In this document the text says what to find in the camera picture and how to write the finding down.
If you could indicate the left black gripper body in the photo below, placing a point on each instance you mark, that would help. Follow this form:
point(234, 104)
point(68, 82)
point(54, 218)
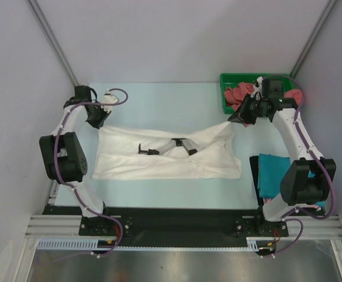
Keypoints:
point(99, 114)

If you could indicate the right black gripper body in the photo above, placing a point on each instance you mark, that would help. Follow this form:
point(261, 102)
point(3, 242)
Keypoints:
point(250, 111)

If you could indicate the white t-shirt with robot print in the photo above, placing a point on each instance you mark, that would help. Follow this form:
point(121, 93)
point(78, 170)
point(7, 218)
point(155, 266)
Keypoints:
point(138, 154)

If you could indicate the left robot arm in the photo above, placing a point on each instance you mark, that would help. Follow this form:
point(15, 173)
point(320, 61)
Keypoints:
point(66, 163)

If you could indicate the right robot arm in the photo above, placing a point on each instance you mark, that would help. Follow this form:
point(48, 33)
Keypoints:
point(299, 145)

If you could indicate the salmon red t-shirt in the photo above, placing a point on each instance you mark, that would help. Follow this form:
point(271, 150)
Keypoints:
point(273, 99)

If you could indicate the green plastic bin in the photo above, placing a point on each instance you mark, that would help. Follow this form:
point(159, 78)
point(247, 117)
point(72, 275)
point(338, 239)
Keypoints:
point(234, 87)

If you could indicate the teal folded t-shirt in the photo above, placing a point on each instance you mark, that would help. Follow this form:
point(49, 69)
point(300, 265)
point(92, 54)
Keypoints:
point(268, 176)

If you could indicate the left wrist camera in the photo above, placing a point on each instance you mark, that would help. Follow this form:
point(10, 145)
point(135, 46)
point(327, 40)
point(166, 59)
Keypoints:
point(108, 102)

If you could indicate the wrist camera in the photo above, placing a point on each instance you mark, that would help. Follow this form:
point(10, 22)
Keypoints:
point(257, 88)
point(108, 102)

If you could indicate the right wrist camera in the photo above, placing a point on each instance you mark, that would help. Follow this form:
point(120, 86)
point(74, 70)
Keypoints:
point(257, 88)

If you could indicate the right aluminium frame post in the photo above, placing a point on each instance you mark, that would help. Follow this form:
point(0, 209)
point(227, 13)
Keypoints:
point(313, 36)

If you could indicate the aluminium frame post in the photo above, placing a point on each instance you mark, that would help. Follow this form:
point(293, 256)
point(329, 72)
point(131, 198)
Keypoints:
point(313, 36)
point(52, 40)

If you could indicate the aluminium front rail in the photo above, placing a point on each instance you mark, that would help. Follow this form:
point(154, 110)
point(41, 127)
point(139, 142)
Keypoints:
point(67, 227)

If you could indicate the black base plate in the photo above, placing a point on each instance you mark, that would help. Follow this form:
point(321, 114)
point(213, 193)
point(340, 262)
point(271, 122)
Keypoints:
point(179, 228)

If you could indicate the left aluminium frame post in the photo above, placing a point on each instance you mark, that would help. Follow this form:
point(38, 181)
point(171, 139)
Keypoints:
point(52, 40)

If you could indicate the light blue cable duct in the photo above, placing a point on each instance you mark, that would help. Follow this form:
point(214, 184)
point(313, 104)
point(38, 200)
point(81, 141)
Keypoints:
point(68, 244)

